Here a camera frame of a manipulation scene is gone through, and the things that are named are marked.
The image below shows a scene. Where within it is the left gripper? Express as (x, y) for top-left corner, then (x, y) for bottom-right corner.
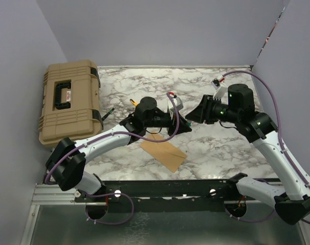
(145, 109), (192, 137)

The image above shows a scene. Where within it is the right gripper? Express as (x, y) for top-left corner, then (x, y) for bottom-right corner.
(185, 94), (240, 124)

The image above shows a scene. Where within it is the brown paper envelope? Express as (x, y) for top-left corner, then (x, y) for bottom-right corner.
(140, 140), (187, 173)

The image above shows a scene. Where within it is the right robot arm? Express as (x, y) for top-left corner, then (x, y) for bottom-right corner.
(185, 84), (310, 225)

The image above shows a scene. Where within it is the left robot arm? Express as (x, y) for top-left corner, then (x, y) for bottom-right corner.
(45, 92), (191, 202)

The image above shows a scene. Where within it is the yellow utility knife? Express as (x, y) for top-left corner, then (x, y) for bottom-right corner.
(130, 99), (138, 107)

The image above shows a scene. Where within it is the green black pen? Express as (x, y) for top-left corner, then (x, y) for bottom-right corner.
(102, 108), (115, 121)

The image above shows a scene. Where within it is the tan plastic tool case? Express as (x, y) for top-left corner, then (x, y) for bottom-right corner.
(38, 60), (103, 148)

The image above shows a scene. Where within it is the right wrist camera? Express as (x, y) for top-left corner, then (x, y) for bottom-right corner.
(211, 75), (228, 100)

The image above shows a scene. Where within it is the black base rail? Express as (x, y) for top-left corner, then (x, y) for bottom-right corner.
(75, 176), (263, 213)

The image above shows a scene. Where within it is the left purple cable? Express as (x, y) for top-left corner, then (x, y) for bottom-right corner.
(44, 92), (181, 226)

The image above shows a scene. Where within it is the purple cable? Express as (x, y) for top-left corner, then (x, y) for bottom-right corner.
(221, 70), (310, 227)
(44, 92), (181, 226)

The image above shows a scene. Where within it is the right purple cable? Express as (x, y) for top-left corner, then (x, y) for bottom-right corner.
(221, 70), (310, 227)

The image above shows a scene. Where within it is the aluminium frame rail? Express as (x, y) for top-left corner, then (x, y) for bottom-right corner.
(31, 184), (85, 205)

